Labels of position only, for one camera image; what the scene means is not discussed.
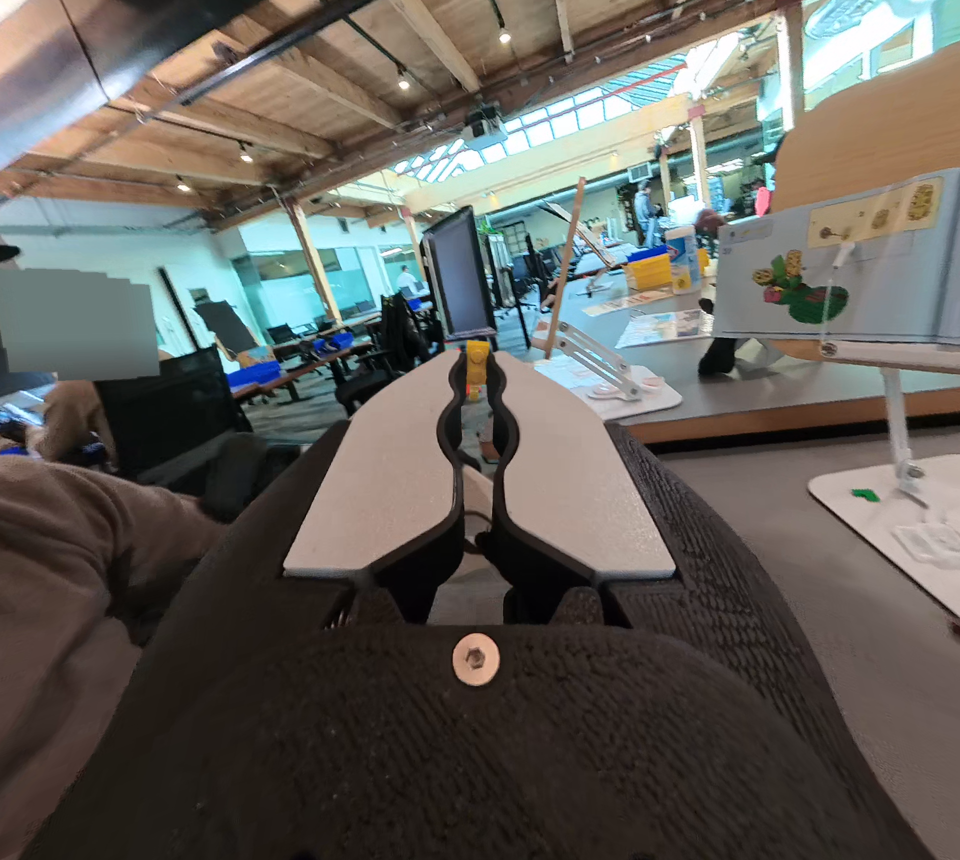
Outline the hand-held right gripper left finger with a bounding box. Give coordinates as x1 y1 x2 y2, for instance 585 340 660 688
283 349 466 625

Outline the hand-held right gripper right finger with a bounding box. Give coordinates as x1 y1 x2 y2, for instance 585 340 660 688
486 352 678 625

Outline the yellow toy brick with pin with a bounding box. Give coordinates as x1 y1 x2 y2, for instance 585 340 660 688
465 340 492 402

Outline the person's left forearm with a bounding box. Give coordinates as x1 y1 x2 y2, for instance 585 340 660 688
0 455 230 831

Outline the long wooden table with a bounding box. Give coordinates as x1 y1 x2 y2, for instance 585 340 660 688
228 335 376 405

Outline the printed paper sheet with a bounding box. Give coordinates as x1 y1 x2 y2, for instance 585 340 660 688
621 309 714 351

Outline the black flat panel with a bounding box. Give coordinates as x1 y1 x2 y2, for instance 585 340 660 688
193 300 258 353

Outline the black monitor on stand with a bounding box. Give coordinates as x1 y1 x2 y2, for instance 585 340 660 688
420 206 499 344

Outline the yellow storage bin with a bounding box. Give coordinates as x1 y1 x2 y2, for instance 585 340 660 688
624 256 673 292

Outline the white wipes canister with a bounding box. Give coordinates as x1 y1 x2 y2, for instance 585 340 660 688
666 225 703 296

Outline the toy brick instruction booklet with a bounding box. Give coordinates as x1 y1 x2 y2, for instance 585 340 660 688
711 176 960 345

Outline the ceiling projector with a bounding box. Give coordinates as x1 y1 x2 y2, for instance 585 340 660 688
460 109 511 146

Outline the white book stand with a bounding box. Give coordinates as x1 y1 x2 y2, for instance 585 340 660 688
771 84 960 623

